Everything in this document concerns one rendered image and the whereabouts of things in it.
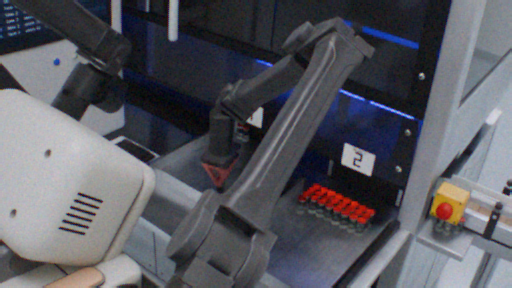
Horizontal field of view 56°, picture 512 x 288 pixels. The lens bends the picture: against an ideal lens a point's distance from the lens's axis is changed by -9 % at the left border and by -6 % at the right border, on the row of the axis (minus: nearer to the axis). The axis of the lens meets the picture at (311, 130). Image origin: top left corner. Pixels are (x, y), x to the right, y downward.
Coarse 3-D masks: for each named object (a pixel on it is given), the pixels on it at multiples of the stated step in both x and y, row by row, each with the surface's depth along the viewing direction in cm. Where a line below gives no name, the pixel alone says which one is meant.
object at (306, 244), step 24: (288, 192) 128; (288, 216) 125; (312, 216) 126; (288, 240) 117; (312, 240) 118; (336, 240) 119; (360, 240) 120; (288, 264) 110; (312, 264) 111; (336, 264) 112
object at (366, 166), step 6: (348, 144) 126; (348, 150) 127; (354, 150) 126; (360, 150) 125; (342, 156) 128; (348, 156) 127; (354, 156) 126; (366, 156) 124; (372, 156) 123; (342, 162) 129; (348, 162) 128; (366, 162) 125; (372, 162) 124; (354, 168) 127; (360, 168) 126; (366, 168) 125; (372, 168) 125; (366, 174) 126
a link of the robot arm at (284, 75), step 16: (304, 32) 79; (288, 48) 83; (288, 64) 87; (304, 64) 85; (240, 80) 113; (256, 80) 102; (272, 80) 94; (288, 80) 91; (240, 96) 107; (256, 96) 103; (272, 96) 99; (240, 112) 114
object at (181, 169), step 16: (192, 144) 143; (208, 144) 149; (256, 144) 153; (160, 160) 134; (176, 160) 139; (192, 160) 141; (240, 160) 144; (160, 176) 130; (176, 176) 133; (192, 176) 134; (208, 176) 135; (192, 192) 124
